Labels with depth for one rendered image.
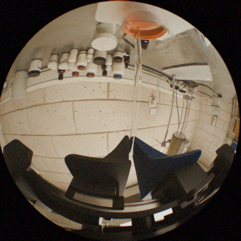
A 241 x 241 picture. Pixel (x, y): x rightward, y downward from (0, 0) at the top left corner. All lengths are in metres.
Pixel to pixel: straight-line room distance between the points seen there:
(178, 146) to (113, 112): 0.47
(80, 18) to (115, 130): 0.61
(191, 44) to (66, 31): 0.37
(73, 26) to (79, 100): 0.40
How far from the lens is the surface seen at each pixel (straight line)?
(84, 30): 0.29
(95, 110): 0.49
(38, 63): 0.46
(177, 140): 0.50
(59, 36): 0.31
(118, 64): 0.39
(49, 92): 0.58
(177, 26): 0.15
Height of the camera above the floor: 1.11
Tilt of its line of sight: 17 degrees up
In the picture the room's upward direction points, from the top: 177 degrees counter-clockwise
